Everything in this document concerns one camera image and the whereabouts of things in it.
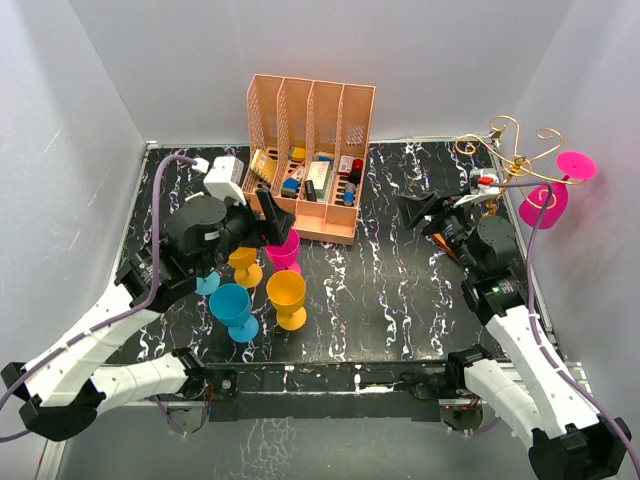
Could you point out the blue grey stamp left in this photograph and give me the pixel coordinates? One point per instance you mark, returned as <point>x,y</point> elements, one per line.
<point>290,188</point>

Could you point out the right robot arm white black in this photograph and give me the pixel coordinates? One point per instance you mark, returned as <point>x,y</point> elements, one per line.
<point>565,434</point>

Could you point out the blue grey stamp right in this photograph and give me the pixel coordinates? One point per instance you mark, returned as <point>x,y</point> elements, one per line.
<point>350,193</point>

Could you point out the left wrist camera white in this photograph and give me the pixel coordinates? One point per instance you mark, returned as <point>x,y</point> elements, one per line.
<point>222,177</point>

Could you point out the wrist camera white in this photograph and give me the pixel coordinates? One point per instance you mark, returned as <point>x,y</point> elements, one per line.
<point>484,184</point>
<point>222,177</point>

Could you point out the white paper box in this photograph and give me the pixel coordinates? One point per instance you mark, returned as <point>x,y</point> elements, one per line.
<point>319,174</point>

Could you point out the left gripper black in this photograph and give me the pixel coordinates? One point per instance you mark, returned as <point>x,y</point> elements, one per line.
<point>278,220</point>

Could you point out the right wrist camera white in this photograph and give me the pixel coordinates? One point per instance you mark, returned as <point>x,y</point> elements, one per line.
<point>484,184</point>

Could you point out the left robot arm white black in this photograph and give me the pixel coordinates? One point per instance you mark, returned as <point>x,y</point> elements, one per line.
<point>68,386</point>

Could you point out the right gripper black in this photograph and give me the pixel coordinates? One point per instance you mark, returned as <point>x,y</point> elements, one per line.
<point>414,209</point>

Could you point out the magenta wine glass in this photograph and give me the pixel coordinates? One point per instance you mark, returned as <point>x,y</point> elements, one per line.
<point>577,168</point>
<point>285,257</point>

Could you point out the red white small box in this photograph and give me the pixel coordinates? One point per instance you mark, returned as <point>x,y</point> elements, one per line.
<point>345,164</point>

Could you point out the yellow spiral notebook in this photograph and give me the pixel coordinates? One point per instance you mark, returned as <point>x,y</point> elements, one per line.
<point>264,166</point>

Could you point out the peach plastic file organizer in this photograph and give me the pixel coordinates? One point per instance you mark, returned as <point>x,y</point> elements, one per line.
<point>328,119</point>

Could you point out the yellow orange wine glass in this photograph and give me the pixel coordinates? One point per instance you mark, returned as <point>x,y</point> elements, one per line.
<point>286,290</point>
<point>247,272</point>

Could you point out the gold wire glass rack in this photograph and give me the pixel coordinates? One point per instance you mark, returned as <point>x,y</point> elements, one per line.
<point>515,165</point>

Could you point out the wooden rack base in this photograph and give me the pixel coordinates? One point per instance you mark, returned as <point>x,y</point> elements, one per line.
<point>447,245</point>

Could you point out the blue grey stamp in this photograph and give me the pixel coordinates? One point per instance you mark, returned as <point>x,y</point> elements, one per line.
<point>290,188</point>
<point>350,193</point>

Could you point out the black front base bar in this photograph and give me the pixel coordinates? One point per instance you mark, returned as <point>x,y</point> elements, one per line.
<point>343,390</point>

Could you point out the yellow grey eraser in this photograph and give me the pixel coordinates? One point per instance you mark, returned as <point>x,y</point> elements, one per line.
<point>297,154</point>

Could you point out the red black stamp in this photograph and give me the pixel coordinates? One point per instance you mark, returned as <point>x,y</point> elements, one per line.
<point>355,173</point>

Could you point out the black marker block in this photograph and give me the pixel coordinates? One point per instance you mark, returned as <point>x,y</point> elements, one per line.
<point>310,193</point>

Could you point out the blue wine glass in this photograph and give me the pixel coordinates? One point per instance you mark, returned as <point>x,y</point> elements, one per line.
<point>231,305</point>
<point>206,286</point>

